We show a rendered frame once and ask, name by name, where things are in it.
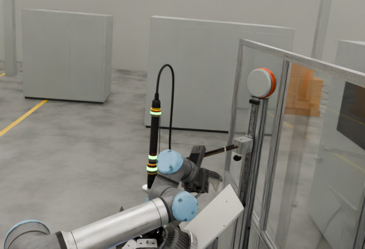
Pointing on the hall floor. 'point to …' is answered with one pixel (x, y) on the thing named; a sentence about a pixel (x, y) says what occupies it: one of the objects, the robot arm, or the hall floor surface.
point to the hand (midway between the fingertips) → (209, 178)
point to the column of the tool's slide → (240, 238)
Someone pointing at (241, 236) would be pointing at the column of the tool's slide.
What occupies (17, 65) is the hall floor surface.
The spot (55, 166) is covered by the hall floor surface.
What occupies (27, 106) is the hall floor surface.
